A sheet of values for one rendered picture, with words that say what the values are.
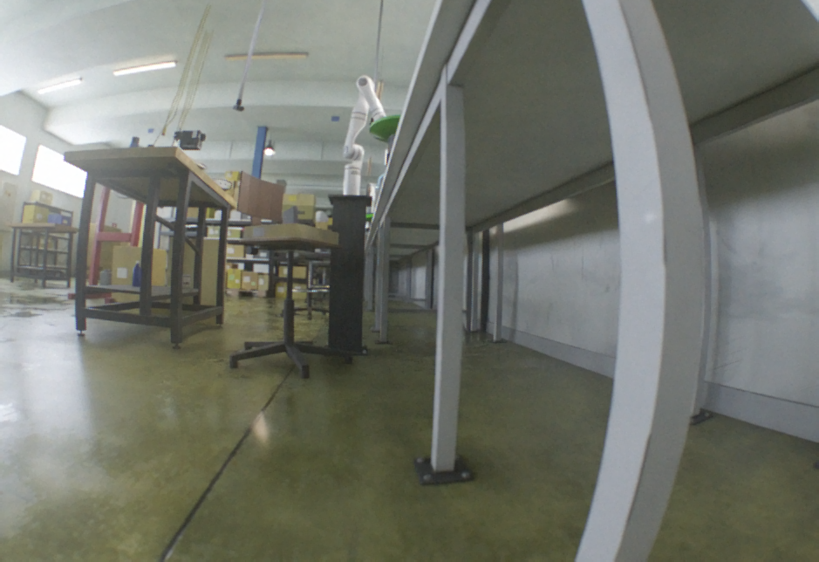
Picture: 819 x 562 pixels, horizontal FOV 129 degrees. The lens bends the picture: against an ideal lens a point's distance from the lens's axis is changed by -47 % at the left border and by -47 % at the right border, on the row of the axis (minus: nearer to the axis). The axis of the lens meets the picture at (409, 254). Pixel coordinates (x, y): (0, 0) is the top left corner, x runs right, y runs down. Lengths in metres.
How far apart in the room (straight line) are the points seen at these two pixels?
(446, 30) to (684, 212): 0.60
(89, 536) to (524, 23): 1.12
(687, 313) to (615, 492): 0.12
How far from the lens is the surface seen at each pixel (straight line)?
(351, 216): 1.96
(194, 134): 2.46
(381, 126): 1.54
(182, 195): 2.00
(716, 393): 1.29
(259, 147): 8.33
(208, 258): 2.94
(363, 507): 0.69
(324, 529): 0.63
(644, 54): 0.27
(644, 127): 0.24
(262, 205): 1.95
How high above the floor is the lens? 0.40
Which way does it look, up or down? 4 degrees up
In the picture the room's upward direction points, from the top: 2 degrees clockwise
